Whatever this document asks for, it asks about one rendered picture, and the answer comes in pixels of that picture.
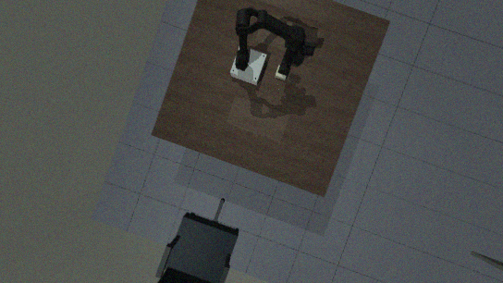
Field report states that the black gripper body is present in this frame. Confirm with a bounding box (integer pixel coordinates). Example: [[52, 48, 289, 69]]
[[278, 50, 296, 76]]

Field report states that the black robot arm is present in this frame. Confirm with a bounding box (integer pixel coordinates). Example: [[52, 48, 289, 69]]
[[235, 7, 316, 71]]

